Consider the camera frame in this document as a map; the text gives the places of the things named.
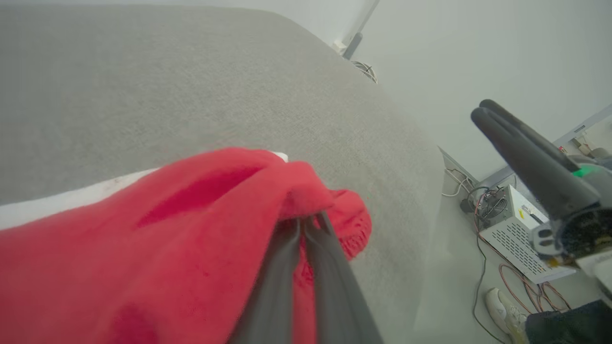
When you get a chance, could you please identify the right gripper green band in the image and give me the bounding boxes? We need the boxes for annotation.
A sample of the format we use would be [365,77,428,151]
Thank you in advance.
[471,99,612,262]

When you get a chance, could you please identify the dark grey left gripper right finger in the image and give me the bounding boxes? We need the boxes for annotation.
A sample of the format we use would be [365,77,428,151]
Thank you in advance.
[302,212,383,344]

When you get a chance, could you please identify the white shoe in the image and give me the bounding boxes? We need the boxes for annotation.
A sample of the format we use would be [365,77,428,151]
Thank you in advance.
[485,288,529,344]

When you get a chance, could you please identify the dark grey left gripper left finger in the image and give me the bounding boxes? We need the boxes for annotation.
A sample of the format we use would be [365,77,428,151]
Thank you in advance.
[229,219,303,344]

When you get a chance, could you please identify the white cable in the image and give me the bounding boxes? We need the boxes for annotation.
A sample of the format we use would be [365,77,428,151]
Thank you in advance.
[442,167,475,198]

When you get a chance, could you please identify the white and dark pole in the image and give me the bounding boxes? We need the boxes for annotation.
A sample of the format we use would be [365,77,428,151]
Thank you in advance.
[332,0,381,61]

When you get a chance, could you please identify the black cable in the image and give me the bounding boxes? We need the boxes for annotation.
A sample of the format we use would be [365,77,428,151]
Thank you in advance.
[471,234,507,344]

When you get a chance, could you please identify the white perforated electronics box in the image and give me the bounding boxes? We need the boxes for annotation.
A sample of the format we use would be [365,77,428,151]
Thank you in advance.
[478,185,577,285]

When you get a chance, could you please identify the dark trouser leg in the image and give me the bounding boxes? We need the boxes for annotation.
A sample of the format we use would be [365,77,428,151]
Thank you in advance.
[525,300,612,344]

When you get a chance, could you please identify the red and white jersey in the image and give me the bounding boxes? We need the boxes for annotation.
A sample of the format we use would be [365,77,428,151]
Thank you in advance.
[0,147,372,344]

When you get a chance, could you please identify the coiled striped cable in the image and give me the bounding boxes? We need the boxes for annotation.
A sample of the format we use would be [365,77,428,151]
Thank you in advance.
[351,60,378,85]

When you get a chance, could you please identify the orange cable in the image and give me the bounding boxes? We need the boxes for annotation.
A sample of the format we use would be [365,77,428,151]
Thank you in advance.
[499,264,572,314]

